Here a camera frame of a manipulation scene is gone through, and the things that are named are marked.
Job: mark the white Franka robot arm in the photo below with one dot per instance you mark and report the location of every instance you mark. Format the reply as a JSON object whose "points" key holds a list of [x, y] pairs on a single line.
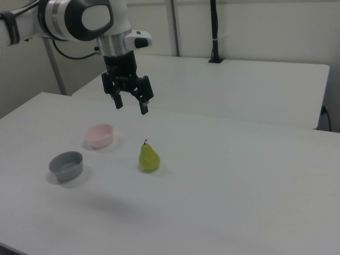
{"points": [[66, 18]]}

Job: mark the grey plastic bowl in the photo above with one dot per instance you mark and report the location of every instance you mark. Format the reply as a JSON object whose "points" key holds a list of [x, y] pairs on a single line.
{"points": [[66, 167]]}

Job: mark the white side table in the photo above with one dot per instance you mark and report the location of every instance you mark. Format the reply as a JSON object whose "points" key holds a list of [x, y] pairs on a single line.
{"points": [[239, 87]]}

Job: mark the black camera stand pole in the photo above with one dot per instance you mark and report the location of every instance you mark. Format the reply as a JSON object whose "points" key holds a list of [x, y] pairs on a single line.
{"points": [[214, 26]]}

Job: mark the grey metal frame post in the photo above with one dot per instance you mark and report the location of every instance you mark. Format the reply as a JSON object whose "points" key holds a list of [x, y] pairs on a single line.
{"points": [[176, 26], [55, 71]]}

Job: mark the pink plastic bowl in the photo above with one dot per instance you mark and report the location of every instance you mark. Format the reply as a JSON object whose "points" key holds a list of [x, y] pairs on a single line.
{"points": [[99, 138]]}

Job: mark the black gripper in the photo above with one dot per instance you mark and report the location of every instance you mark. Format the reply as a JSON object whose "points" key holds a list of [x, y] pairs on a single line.
{"points": [[120, 66]]}

